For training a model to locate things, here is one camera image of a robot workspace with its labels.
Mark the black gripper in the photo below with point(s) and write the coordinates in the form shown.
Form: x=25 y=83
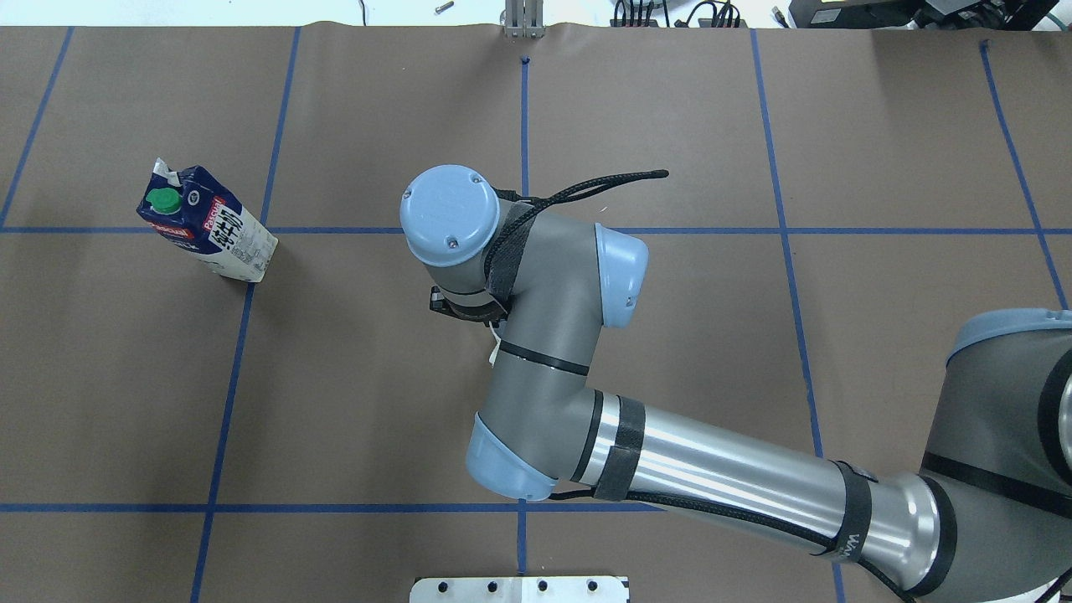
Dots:
x=459 y=311

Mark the white mug grey inside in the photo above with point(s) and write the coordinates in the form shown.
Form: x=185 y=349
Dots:
x=494 y=345

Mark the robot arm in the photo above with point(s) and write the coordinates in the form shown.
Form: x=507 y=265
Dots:
x=985 y=517

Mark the blue white milk carton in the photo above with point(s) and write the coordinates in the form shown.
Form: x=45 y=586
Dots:
x=198 y=214

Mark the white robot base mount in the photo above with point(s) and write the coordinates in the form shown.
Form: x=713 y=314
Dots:
x=556 y=588

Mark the aluminium frame post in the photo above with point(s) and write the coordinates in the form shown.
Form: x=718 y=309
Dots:
x=523 y=19

